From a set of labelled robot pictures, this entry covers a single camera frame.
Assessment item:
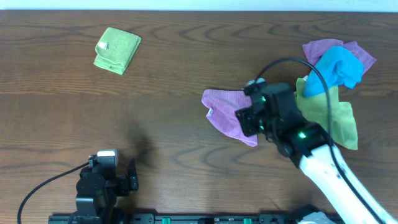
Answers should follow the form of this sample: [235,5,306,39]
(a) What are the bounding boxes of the purple cloth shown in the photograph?
[201,89,258,147]
[302,39,376,74]

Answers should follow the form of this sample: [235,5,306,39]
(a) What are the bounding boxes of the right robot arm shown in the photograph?
[236,106,397,223]

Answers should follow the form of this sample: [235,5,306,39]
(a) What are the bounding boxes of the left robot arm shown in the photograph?
[75,156,139,223]

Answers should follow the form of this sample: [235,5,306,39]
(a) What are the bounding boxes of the crumpled green cloth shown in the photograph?
[295,78,358,150]

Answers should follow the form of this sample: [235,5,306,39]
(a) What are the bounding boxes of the purple cloth under blue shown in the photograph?
[302,39,376,74]

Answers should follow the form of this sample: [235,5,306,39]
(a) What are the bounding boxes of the folded green cloth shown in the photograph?
[93,27,142,75]

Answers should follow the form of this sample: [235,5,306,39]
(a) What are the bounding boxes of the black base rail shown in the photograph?
[47,203,343,224]

